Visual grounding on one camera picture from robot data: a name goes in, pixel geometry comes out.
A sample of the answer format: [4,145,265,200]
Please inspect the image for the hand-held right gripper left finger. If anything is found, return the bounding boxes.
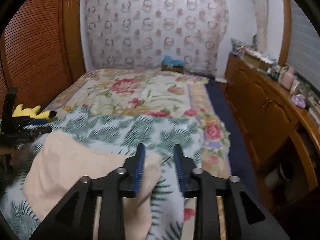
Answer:
[29,143,146,240]

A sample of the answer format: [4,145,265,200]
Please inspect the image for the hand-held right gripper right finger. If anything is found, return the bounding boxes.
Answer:
[173,144,291,240]

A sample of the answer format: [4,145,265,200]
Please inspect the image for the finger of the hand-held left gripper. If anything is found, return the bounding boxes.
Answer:
[17,127,53,137]
[21,119,49,127]

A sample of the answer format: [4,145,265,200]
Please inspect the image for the peach printed t-shirt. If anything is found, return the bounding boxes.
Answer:
[22,131,163,240]

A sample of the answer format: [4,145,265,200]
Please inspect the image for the yellow plush toy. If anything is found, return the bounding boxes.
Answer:
[12,104,57,120]

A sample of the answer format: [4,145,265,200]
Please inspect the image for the palm leaf print sheet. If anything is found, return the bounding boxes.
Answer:
[0,106,204,240]

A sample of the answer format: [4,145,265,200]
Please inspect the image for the wooden louvered wardrobe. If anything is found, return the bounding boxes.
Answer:
[0,0,87,115]

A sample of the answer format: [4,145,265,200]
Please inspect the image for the floral blanket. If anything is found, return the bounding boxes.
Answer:
[41,68,232,230]

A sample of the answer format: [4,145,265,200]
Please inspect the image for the white trash bin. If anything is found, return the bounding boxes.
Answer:
[265,165,300,193]

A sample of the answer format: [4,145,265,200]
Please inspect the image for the wooden sideboard cabinet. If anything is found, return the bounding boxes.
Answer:
[224,52,320,193]

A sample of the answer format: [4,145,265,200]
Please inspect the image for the small brown box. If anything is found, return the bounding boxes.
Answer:
[161,64,185,73]

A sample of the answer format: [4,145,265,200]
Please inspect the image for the blue cloth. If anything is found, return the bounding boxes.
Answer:
[162,55,184,67]

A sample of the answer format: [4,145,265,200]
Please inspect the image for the cardboard box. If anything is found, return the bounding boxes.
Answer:
[240,47,265,68]

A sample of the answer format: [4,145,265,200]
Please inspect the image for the purple tissue box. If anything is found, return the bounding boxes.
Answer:
[291,94,307,108]

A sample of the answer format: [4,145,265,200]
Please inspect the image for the patterned cushion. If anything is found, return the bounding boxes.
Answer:
[231,38,248,53]

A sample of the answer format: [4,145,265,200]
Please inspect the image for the circle patterned curtain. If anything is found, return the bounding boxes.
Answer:
[80,0,229,77]

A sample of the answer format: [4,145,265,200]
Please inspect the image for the pink bottle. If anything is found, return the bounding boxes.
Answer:
[282,66,295,90]

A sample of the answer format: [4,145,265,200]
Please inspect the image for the beige patterned side curtain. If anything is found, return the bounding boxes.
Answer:
[250,0,269,53]

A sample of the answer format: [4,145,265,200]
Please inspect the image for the grey window blind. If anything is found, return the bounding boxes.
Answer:
[285,0,320,93]

